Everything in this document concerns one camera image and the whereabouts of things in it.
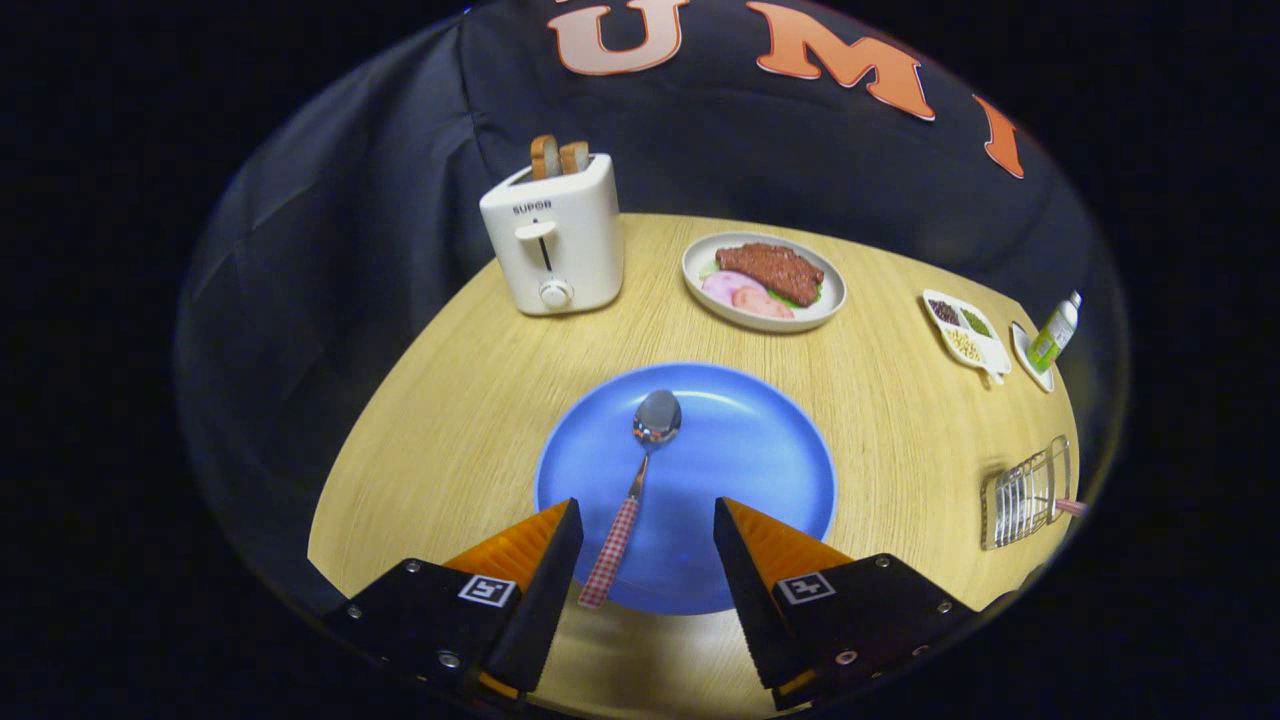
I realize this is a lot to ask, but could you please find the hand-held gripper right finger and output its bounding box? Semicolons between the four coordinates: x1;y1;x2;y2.
713;497;978;712

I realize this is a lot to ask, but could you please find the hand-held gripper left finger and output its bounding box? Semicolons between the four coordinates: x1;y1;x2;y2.
320;498;585;703

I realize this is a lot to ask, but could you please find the spoon with checkered handle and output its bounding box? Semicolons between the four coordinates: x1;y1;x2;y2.
578;389;683;609

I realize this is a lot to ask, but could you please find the blue round plate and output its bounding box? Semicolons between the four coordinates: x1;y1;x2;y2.
535;362;837;616

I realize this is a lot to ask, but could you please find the salmon pink ham slice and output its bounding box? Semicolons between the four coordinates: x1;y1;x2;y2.
730;286;796;321

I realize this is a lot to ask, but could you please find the green lettuce leaf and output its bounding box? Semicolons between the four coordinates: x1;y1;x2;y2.
700;262;825;310

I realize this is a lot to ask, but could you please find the white oval plate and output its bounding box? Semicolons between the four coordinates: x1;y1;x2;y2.
681;232;848;333

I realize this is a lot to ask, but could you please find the brown meat steak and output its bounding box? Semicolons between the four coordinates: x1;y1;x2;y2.
715;243;826;307

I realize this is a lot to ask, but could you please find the white divided dish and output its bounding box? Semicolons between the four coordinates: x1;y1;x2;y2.
922;289;1013;386

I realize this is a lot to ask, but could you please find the white toaster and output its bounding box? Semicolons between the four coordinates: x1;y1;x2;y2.
479;152;626;317

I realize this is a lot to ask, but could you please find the small white coaster dish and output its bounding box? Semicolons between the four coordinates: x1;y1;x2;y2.
1010;321;1057;393

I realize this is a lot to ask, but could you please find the metal bottle with green label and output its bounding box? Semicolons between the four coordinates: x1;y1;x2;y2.
1027;291;1083;373

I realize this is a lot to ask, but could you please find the metal wire basket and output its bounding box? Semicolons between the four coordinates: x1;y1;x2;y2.
980;435;1073;552

